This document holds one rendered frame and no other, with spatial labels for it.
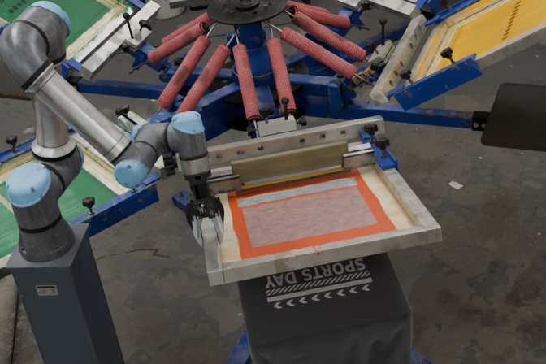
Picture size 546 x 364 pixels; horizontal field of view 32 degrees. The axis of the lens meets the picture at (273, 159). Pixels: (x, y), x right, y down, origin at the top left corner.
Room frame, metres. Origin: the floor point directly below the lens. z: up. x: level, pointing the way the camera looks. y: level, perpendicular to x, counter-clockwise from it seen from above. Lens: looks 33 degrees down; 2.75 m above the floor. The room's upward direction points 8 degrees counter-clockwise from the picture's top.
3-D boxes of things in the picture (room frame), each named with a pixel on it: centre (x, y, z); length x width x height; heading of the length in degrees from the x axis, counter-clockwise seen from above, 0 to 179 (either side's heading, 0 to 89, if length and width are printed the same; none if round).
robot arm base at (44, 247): (2.11, 0.64, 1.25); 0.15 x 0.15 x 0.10
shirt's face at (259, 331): (2.13, -0.07, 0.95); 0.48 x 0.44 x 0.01; 4
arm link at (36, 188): (2.12, 0.64, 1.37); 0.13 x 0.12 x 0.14; 159
